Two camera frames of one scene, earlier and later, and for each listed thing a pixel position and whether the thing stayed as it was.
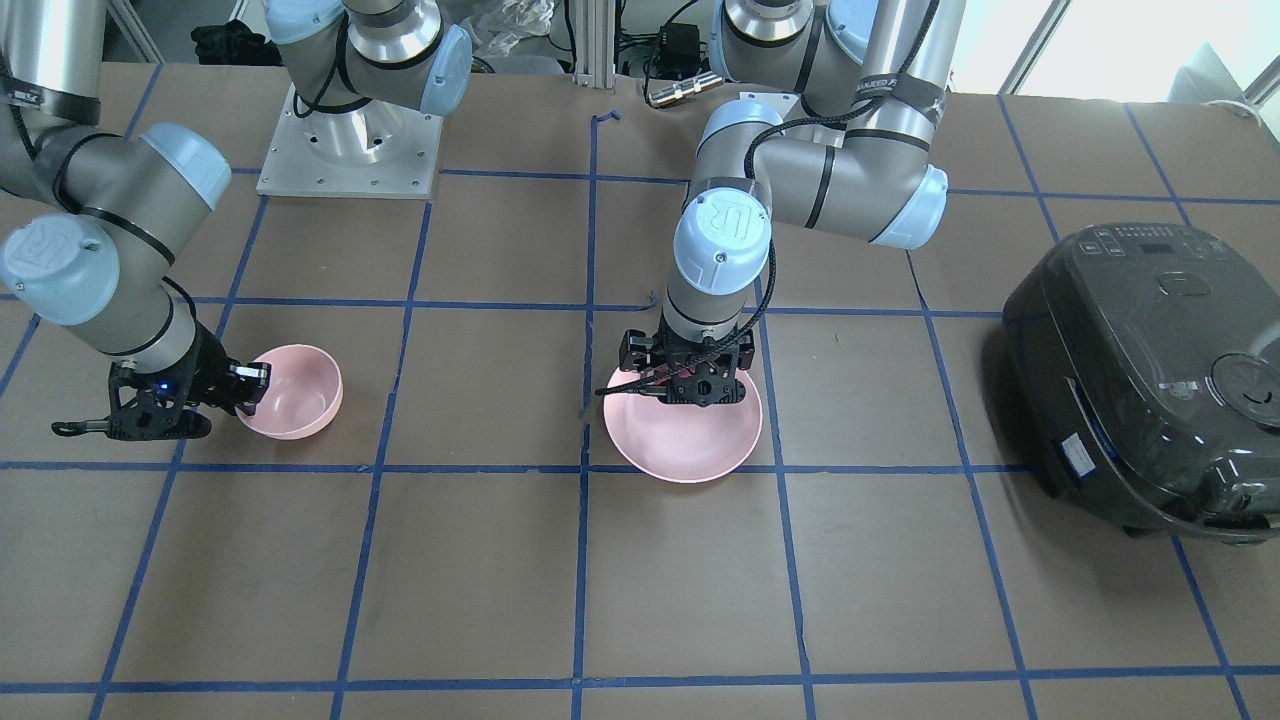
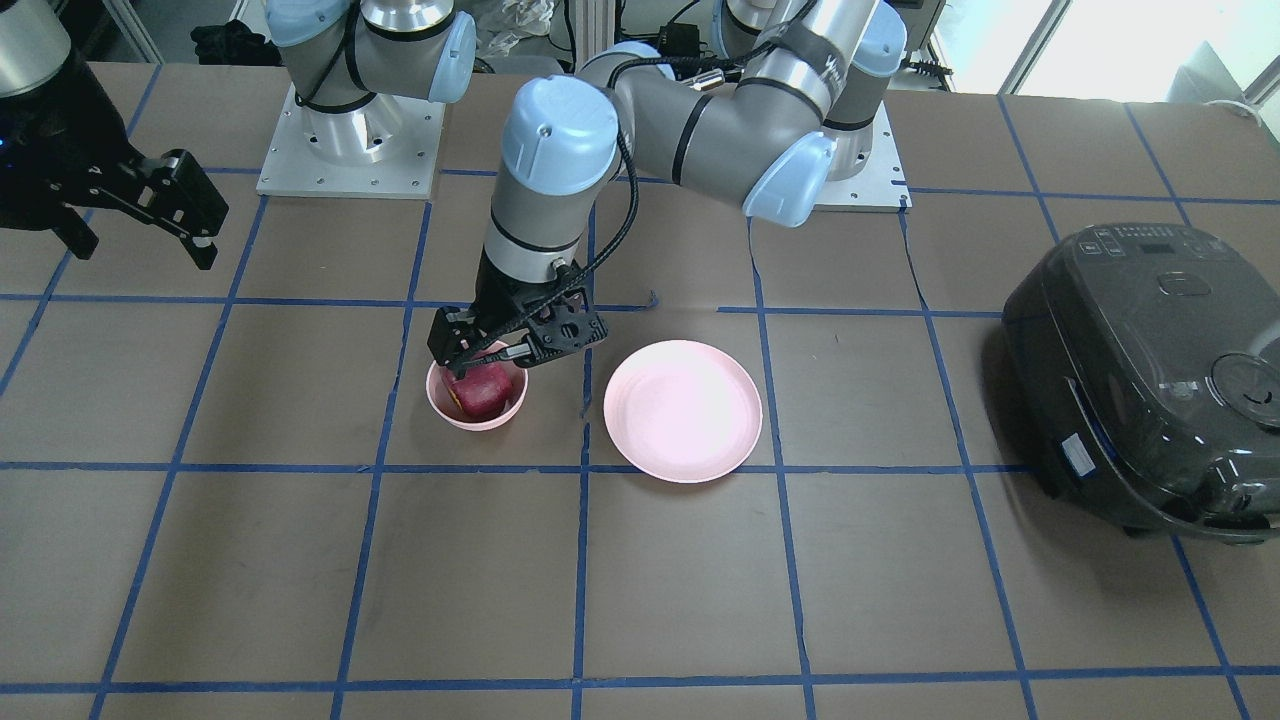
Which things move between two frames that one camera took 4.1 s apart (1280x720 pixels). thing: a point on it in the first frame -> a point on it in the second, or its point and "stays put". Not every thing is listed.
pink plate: x=680 y=442 stays put
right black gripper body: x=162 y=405 -> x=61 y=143
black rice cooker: x=1143 y=362 stays put
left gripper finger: x=636 y=350 -> x=456 y=333
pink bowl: x=303 y=392 -> x=447 y=406
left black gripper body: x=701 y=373 -> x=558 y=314
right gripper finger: x=247 y=383 -> x=170 y=190
